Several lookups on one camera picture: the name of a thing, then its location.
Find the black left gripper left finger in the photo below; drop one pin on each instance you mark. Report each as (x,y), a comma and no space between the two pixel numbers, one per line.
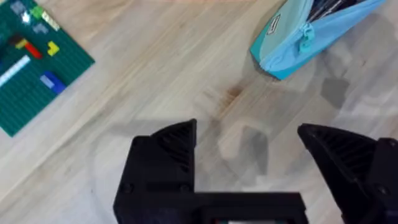
(161,168)

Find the light blue zip bag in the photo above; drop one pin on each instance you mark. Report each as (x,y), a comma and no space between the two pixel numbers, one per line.
(308,34)

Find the green board with toy blocks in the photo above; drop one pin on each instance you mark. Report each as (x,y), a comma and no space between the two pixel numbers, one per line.
(31,62)

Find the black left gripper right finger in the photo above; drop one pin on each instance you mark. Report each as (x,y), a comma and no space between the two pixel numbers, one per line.
(357,174)

